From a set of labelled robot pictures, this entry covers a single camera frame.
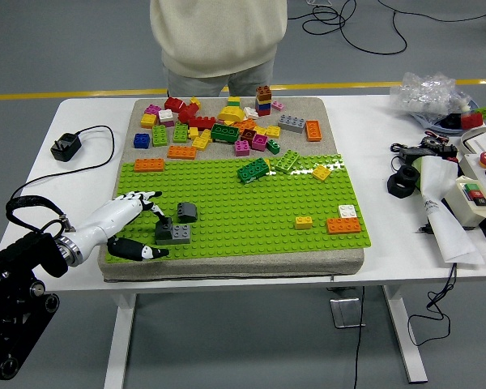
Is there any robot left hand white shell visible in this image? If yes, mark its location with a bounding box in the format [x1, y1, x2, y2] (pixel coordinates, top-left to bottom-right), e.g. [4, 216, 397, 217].
[70, 190, 173, 267]

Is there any dark grey sloped brick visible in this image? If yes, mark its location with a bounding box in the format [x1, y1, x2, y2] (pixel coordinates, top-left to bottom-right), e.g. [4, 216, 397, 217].
[154, 217, 174, 244]
[176, 202, 198, 223]

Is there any light grey long brick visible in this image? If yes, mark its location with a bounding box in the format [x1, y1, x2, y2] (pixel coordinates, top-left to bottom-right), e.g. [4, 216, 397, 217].
[277, 113, 308, 134]
[161, 224, 192, 246]

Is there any orange long brick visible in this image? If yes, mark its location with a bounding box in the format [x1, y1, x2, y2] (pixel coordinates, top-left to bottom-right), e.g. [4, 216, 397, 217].
[134, 158, 165, 173]
[305, 119, 323, 142]
[326, 216, 363, 236]
[166, 144, 198, 160]

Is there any yellow long brick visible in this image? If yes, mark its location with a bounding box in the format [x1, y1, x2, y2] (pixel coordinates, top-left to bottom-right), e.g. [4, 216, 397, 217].
[191, 128, 214, 152]

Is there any green studded baseplate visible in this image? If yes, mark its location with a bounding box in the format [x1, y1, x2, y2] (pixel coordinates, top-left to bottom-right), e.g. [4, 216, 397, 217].
[104, 153, 373, 264]

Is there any red long brick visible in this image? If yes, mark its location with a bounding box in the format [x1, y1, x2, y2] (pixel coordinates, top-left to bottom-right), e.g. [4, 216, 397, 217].
[188, 115, 217, 130]

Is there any dark green long brick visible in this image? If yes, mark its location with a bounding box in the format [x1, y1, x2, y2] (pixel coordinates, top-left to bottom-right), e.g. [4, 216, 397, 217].
[237, 157, 271, 186]
[210, 122, 241, 144]

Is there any yellow arch brick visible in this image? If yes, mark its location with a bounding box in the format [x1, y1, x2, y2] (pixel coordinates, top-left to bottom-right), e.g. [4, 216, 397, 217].
[218, 105, 246, 122]

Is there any black power plug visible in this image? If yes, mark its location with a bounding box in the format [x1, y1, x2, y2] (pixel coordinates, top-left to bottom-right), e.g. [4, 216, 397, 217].
[50, 132, 83, 162]

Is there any white table leg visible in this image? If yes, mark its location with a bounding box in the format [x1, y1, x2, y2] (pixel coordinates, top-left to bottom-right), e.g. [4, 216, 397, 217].
[381, 284, 428, 384]
[103, 292, 137, 389]

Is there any brown orange blue red tower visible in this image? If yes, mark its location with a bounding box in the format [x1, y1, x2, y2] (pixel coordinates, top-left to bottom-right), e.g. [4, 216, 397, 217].
[255, 84, 274, 117]

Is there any person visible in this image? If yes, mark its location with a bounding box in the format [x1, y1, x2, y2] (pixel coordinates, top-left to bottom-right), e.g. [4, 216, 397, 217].
[149, 0, 289, 98]

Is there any grey-brown mat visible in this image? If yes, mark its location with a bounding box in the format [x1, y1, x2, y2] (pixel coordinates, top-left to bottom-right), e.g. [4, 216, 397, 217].
[96, 96, 365, 283]

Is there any metal floor plate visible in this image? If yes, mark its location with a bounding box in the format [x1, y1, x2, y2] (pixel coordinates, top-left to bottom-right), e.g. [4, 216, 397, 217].
[329, 297, 366, 328]

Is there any large black nut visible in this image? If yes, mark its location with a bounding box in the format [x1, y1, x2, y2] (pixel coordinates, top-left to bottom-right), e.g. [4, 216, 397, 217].
[386, 165, 421, 199]

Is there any black power adapter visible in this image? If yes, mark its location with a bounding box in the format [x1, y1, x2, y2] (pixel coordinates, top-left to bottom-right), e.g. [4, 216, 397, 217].
[397, 146, 437, 164]

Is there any pale blue bowl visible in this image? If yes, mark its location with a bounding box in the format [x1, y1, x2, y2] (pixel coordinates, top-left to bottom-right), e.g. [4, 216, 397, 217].
[411, 99, 486, 133]

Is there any white paper sheet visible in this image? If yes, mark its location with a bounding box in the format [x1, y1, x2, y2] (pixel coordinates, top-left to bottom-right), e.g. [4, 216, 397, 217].
[419, 156, 486, 265]

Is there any clear plastic bag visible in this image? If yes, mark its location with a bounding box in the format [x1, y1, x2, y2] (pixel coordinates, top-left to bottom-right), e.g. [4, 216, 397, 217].
[390, 71, 477, 125]

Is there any small black part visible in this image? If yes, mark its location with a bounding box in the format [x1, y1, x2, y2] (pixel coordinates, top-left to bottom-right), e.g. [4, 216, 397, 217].
[439, 113, 463, 130]

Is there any control box with buttons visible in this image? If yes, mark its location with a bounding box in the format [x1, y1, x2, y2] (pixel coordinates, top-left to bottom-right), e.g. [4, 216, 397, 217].
[458, 150, 486, 244]

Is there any white flat device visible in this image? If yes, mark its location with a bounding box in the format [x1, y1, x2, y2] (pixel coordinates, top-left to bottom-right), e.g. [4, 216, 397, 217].
[459, 126, 486, 157]

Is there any black plug cord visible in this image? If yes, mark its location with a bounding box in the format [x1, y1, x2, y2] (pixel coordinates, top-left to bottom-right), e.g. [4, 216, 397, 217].
[9, 124, 116, 203]

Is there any black hanging cable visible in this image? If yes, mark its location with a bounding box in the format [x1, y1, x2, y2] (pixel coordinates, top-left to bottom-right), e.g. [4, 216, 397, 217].
[407, 263, 458, 347]
[352, 285, 366, 389]

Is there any black floor cable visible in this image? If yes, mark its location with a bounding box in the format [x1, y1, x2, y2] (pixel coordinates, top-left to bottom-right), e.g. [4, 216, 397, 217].
[288, 0, 408, 55]
[378, 0, 486, 22]

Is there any black motor with red wires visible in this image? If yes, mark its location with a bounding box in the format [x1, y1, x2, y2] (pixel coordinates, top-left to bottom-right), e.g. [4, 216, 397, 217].
[420, 135, 458, 161]

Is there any small white switch box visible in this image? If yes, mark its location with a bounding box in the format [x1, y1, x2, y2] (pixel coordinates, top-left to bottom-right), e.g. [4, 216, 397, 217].
[444, 175, 486, 231]

